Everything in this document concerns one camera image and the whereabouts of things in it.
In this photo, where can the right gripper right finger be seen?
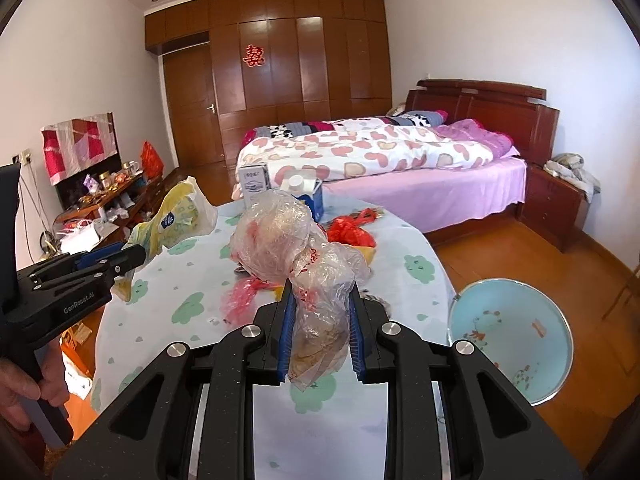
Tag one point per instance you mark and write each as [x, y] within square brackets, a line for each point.
[449, 408]

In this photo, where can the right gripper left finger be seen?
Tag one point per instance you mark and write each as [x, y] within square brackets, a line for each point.
[148, 430]

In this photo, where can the yellow plastic bag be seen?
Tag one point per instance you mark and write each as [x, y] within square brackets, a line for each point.
[185, 212]

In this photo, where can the yellow sponge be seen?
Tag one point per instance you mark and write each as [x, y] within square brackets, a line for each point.
[368, 253]

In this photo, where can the clear plastic bag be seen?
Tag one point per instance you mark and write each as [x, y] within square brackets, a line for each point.
[278, 241]

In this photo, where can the red plastic bag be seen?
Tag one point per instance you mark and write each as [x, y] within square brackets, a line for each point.
[348, 229]

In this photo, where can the light blue trash bin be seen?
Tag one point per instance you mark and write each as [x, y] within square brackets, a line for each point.
[520, 329]

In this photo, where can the person's left hand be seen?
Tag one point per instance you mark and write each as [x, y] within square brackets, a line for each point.
[16, 384]

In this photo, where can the cluttered wooden TV cabinet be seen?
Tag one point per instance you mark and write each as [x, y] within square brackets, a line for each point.
[109, 217]

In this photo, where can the cloud print tablecloth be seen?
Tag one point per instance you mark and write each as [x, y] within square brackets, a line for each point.
[336, 428]

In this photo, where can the pink plastic bag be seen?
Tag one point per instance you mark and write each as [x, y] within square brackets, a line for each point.
[239, 306]

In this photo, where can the television with cloth cover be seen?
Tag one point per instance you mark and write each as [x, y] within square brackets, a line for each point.
[78, 148]

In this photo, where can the red gift bag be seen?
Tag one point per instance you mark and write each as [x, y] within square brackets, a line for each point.
[151, 163]

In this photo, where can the folding wooden chair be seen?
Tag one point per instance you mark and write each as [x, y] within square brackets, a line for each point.
[630, 288]

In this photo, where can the wooden nightstand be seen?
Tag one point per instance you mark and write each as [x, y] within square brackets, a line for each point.
[553, 208]

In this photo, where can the bed with pink sheet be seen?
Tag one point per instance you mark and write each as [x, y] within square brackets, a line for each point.
[429, 199]

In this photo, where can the white milk carton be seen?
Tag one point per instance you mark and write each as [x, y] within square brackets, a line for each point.
[254, 180]

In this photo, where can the blue LOOK carton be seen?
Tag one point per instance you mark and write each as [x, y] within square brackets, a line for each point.
[306, 187]

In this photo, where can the wooden door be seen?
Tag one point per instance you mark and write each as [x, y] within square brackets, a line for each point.
[191, 103]

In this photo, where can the clothes pile on nightstand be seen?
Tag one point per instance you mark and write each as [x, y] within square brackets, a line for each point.
[569, 167]

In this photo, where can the heart print duvet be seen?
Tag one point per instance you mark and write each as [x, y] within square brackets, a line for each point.
[357, 148]

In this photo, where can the wooden headboard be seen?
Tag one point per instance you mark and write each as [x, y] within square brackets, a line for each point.
[517, 110]

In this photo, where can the red double happiness sticker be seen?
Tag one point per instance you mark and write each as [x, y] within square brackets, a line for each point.
[254, 56]

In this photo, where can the wooden wardrobe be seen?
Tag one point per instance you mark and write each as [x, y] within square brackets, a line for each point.
[325, 59]

